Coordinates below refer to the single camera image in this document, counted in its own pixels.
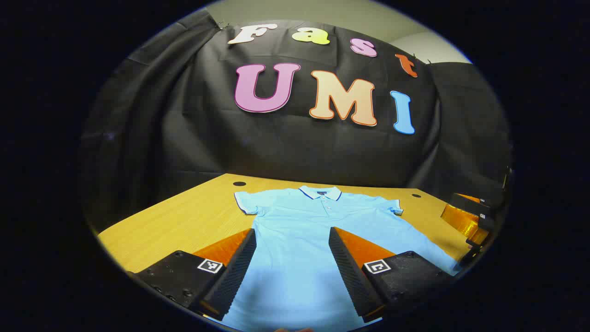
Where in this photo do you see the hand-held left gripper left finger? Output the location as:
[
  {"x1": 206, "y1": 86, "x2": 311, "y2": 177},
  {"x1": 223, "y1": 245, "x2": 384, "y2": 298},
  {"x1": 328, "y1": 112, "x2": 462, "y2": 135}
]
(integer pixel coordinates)
[{"x1": 127, "y1": 227, "x2": 257, "y2": 322}]

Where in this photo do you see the light blue T-shirt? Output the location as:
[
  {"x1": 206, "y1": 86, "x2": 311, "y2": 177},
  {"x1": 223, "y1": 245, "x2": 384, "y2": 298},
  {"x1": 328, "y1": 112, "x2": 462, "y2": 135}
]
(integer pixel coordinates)
[{"x1": 203, "y1": 185, "x2": 461, "y2": 332}]

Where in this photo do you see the black backdrop cloth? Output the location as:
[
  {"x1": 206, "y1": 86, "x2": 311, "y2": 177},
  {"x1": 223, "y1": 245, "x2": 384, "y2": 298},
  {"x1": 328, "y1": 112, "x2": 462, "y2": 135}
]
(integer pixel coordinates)
[{"x1": 78, "y1": 9, "x2": 513, "y2": 233}]

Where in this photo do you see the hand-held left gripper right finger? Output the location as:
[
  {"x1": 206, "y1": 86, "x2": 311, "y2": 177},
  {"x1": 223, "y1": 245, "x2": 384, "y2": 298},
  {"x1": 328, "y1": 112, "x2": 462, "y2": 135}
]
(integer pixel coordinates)
[{"x1": 329, "y1": 226, "x2": 454, "y2": 323}]

